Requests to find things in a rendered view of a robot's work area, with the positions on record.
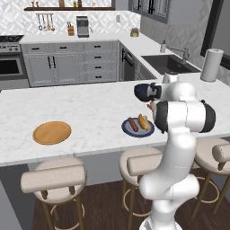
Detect grey wall cupboards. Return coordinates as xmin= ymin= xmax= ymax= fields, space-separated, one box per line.
xmin=128 ymin=0 xmax=173 ymax=25

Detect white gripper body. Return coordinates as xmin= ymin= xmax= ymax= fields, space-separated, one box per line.
xmin=162 ymin=71 xmax=180 ymax=85

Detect white paper towel roll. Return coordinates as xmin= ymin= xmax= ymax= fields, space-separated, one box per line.
xmin=199 ymin=48 xmax=225 ymax=83

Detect dark wooden wall shelf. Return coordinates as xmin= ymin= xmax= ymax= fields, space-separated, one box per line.
xmin=23 ymin=6 xmax=116 ymax=12

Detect steel oven with hob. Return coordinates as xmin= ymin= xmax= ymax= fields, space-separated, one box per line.
xmin=0 ymin=34 xmax=31 ymax=91

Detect wooden knife block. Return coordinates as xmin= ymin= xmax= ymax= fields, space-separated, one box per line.
xmin=66 ymin=21 xmax=75 ymax=37

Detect golden hot dog bun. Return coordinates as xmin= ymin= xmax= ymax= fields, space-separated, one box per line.
xmin=137 ymin=113 xmax=152 ymax=131

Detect grey cupboard and drawer run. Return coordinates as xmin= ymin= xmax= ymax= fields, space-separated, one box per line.
xmin=20 ymin=40 xmax=119 ymax=88

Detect dark sink basin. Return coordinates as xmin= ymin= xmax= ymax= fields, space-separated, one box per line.
xmin=141 ymin=54 xmax=201 ymax=75

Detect round wooden plate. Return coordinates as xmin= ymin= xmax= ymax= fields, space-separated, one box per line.
xmin=32 ymin=120 xmax=73 ymax=146

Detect rail with hanging tools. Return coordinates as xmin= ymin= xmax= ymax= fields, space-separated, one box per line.
xmin=35 ymin=13 xmax=56 ymax=32

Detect grey coffee machine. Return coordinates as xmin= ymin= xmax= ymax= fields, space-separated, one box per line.
xmin=75 ymin=15 xmax=93 ymax=39

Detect red-brown sausage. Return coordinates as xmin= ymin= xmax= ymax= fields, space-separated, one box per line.
xmin=128 ymin=117 xmax=140 ymax=133

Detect black dishwasher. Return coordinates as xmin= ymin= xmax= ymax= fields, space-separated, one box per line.
xmin=119 ymin=44 xmax=137 ymax=83

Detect black framed window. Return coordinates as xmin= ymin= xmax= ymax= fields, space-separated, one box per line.
xmin=199 ymin=0 xmax=230 ymax=70

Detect grey metal tap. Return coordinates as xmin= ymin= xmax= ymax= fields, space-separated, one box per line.
xmin=169 ymin=46 xmax=191 ymax=64

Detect blue round plate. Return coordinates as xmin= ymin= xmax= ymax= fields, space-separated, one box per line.
xmin=121 ymin=117 xmax=155 ymax=138

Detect beige stool with wooden legs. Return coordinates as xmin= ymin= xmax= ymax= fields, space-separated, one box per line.
xmin=191 ymin=137 xmax=230 ymax=219
xmin=119 ymin=146 xmax=164 ymax=230
xmin=20 ymin=156 xmax=88 ymax=230

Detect small potted plant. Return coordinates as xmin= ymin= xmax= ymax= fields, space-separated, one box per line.
xmin=129 ymin=27 xmax=140 ymax=38

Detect white soap dispenser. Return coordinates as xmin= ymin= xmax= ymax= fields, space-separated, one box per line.
xmin=159 ymin=40 xmax=167 ymax=54

